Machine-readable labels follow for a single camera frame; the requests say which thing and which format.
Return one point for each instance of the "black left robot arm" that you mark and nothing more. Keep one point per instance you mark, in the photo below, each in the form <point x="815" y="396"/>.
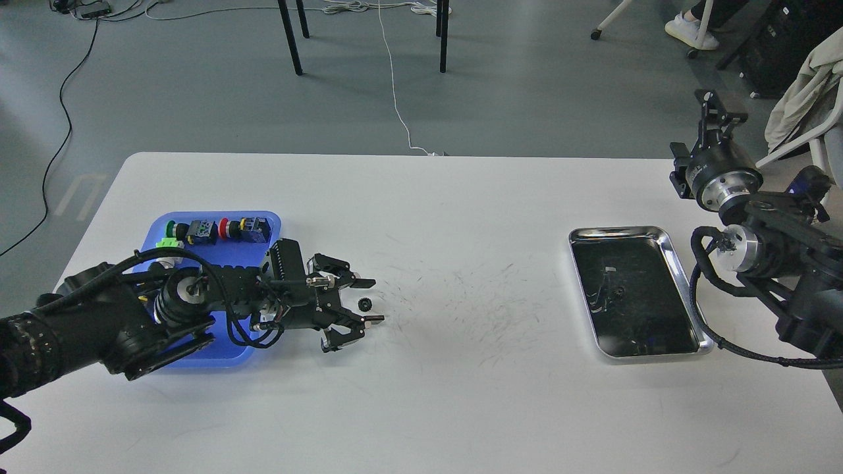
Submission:
<point x="157" y="307"/>

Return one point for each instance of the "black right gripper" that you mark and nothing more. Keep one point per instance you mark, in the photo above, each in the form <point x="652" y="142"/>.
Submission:
<point x="715" y="175"/>

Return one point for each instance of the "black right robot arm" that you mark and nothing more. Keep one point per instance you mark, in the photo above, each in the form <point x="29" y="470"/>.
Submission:
<point x="768" y="248"/>

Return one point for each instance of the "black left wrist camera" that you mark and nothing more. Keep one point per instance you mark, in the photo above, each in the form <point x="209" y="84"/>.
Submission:
<point x="283" y="262"/>

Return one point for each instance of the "white chair with beige jacket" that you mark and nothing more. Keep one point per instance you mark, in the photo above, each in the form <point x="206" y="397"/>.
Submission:
<point x="806" y="111"/>

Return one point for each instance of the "shiny metal tray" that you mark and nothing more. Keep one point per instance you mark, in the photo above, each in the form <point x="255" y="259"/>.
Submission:
<point x="637" y="295"/>

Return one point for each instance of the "red push button switch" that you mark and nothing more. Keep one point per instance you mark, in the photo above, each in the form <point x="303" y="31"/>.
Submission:
<point x="250" y="230"/>

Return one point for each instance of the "person's white sneaker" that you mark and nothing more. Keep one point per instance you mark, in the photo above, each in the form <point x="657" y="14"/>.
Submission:
<point x="687" y="31"/>

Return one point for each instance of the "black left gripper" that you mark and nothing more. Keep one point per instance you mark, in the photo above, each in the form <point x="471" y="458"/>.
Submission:
<point x="295" y="304"/>

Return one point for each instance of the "green push button switch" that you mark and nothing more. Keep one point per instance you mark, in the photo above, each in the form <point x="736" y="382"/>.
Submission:
<point x="197" y="233"/>

